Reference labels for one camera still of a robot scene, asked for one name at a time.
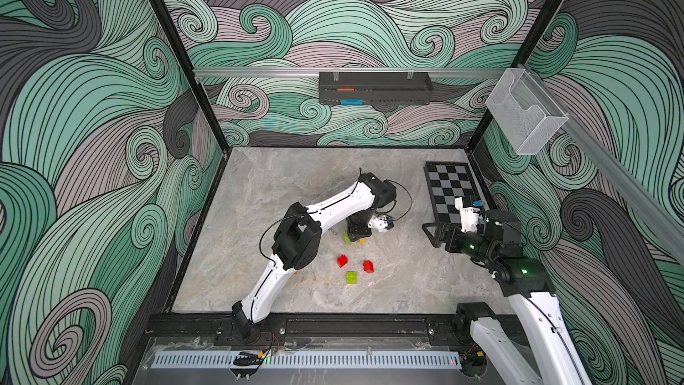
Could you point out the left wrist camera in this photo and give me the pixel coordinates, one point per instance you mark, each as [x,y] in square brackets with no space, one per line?
[381,223]

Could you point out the aluminium wall rail back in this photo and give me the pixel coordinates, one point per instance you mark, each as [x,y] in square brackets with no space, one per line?
[312,72]

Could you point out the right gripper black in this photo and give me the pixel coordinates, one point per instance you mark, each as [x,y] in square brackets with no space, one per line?
[455,230]

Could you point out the aluminium wall rail right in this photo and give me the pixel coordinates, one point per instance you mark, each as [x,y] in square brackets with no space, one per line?
[589,127]

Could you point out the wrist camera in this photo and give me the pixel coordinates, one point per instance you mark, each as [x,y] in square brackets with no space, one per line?
[470,213]
[381,223]

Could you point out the black wall tray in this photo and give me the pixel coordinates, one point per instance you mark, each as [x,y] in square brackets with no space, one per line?
[384,90]

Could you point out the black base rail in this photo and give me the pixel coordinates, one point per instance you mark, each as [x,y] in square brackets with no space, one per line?
[292,330]

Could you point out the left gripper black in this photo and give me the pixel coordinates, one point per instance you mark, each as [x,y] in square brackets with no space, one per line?
[354,234]

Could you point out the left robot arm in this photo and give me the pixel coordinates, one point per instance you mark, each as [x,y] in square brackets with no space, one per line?
[297,238]

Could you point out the red brick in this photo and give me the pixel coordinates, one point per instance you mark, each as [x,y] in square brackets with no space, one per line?
[368,267]
[342,261]

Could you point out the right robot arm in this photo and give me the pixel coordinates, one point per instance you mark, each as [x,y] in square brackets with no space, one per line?
[493,239]

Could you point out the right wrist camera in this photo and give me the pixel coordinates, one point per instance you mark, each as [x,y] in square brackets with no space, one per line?
[470,213]

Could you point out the clear plastic wall bin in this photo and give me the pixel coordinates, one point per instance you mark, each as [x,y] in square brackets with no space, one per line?
[525,110]

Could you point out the white slotted cable duct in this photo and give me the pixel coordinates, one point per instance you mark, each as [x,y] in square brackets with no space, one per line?
[313,359]

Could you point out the aluminium wall rail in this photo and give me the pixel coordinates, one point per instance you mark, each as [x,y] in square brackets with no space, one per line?
[312,72]
[589,127]

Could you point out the checkerboard mat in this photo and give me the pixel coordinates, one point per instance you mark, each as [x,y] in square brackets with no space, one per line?
[447,181]

